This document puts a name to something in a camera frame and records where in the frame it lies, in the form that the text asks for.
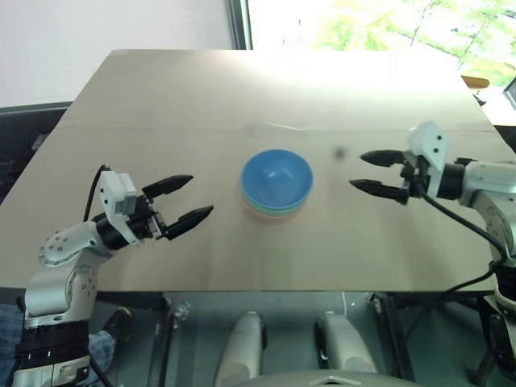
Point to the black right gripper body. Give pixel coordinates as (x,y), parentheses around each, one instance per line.
(413,177)

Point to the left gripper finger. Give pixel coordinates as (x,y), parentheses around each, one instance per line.
(189,219)
(167,184)

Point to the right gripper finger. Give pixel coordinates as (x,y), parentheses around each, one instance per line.
(381,158)
(379,188)

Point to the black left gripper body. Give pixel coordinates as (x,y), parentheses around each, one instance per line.
(145,221)

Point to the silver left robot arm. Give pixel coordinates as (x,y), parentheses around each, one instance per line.
(56,246)

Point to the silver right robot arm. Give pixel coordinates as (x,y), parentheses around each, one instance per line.
(483,177)

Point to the green plastic bowl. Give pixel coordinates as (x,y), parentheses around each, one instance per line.
(278,209)

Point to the blue plastic bowl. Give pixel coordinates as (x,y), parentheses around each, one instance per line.
(274,177)

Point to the stacked pastel bowls underneath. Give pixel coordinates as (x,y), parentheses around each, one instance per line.
(274,217)

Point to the black shoe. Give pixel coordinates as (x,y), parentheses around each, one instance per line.
(119,322)

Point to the tan flat box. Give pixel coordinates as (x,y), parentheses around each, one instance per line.
(475,80)

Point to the silver left robot leg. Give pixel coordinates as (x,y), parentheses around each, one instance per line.
(242,342)

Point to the silver robot leg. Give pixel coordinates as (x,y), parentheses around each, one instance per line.
(242,342)
(342,346)

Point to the silver right robot leg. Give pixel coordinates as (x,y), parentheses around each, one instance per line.
(342,346)

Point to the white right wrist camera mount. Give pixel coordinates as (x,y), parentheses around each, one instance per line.
(429,141)

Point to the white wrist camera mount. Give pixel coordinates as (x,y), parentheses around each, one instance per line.
(115,193)
(429,141)

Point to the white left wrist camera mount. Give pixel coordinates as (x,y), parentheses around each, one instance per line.
(115,193)

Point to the dark window frame post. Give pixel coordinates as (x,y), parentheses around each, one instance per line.
(242,24)

